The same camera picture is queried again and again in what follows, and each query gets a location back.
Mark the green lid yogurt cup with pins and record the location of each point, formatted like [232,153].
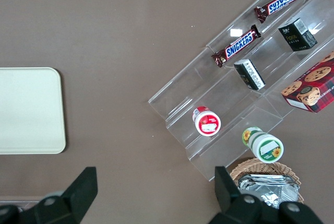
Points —
[266,148]

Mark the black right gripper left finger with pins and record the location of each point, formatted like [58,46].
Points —
[75,195]

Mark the small black carton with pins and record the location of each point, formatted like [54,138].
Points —
[249,73]
[297,34]

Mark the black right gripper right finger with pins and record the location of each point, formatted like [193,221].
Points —
[229,203]

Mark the light tan wicker basket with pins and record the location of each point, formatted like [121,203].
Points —
[261,167]

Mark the red tartan cookie box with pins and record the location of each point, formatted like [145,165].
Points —
[313,85]

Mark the clear acrylic stepped display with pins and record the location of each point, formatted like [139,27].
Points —
[208,85]

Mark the red lid yogurt cup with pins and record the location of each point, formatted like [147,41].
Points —
[207,123]

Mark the silver foil packets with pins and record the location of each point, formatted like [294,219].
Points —
[271,190]

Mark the cream plastic serving tray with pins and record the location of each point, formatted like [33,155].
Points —
[28,111]

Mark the brown Snickers bar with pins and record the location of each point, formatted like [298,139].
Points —
[281,2]
[236,49]

